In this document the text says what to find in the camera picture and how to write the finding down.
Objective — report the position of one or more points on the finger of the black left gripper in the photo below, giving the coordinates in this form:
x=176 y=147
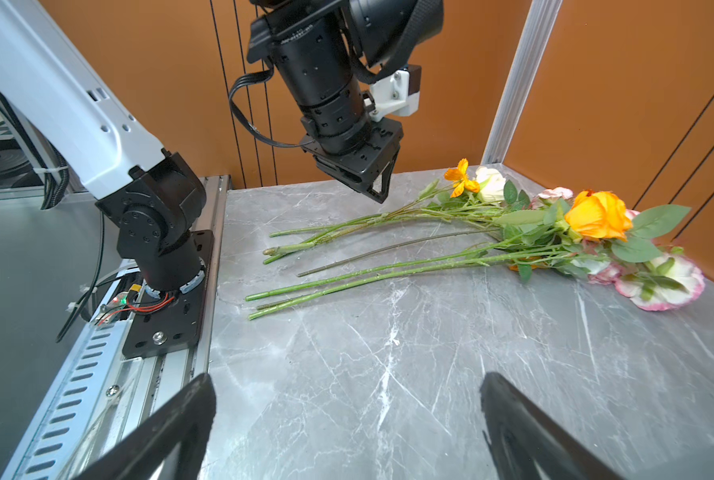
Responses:
x=379 y=189

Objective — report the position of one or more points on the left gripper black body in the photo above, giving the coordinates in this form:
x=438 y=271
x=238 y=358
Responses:
x=358 y=167

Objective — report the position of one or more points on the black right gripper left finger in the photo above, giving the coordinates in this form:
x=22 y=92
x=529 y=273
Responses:
x=173 y=440

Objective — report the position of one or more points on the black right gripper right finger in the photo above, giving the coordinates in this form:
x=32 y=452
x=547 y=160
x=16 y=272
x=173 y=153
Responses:
x=525 y=443

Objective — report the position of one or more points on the yellow orange poppy stem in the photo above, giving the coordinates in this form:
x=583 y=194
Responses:
x=458 y=180

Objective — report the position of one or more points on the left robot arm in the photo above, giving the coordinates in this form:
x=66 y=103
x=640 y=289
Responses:
x=346 y=64

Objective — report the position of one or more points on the white rose flower stem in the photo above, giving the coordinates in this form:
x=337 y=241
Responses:
x=492 y=186

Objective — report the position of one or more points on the green circuit board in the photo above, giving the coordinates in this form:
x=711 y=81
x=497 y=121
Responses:
x=119 y=302

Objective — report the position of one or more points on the pink white lisianthus stem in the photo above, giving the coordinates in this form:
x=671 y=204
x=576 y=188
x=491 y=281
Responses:
x=663 y=282

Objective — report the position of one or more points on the aluminium front rail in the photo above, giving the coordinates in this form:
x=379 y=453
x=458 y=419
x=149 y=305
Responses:
x=99 y=397

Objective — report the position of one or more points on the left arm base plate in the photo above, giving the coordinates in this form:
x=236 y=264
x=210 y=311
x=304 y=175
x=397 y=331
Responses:
x=178 y=325

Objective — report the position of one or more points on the aluminium corner post left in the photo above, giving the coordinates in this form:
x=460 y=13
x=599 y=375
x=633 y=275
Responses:
x=531 y=47

